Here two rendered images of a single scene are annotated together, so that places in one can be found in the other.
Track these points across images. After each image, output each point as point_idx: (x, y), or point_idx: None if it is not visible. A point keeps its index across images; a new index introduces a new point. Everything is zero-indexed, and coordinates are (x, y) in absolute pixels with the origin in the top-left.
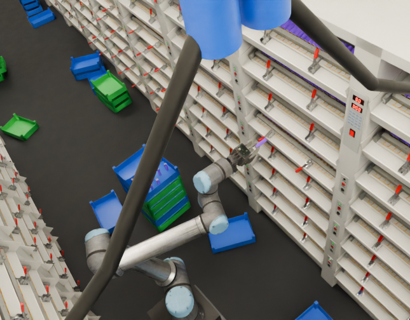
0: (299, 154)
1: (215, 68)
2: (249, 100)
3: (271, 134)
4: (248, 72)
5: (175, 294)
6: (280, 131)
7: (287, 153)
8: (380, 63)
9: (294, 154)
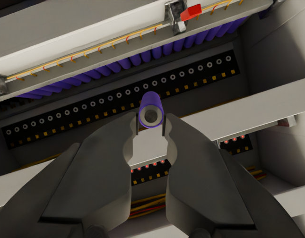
0: (38, 68)
1: None
2: (294, 110)
3: (169, 19)
4: (295, 208)
5: None
6: (151, 47)
7: (62, 39)
8: None
9: (46, 53)
